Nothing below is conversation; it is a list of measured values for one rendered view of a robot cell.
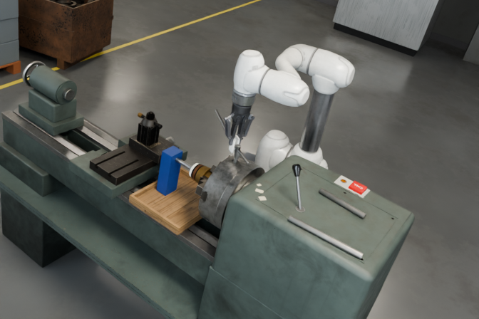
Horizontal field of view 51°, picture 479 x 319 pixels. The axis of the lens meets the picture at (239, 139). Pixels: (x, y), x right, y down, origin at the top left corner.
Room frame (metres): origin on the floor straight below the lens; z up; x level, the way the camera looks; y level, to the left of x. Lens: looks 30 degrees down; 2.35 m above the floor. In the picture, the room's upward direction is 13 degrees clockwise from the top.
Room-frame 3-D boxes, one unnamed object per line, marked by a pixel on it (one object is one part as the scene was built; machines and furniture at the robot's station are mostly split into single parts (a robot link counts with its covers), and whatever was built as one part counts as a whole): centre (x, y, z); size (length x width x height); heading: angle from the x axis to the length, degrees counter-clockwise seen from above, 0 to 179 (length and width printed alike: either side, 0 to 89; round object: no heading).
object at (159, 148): (2.08, 0.42, 1.00); 0.20 x 0.10 x 0.05; 61
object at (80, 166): (2.08, 0.51, 0.90); 0.53 x 0.30 x 0.06; 151
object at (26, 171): (2.34, 1.03, 0.34); 0.44 x 0.40 x 0.68; 151
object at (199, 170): (1.82, 0.12, 1.08); 0.09 x 0.09 x 0.09; 61
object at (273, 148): (2.38, -0.20, 0.97); 0.18 x 0.16 x 0.22; 68
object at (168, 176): (1.91, 0.28, 1.00); 0.08 x 0.06 x 0.23; 151
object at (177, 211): (1.87, 0.21, 0.89); 0.36 x 0.30 x 0.04; 151
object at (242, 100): (1.76, 0.02, 1.53); 0.09 x 0.09 x 0.06
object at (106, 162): (2.04, 0.48, 0.95); 0.43 x 0.18 x 0.04; 151
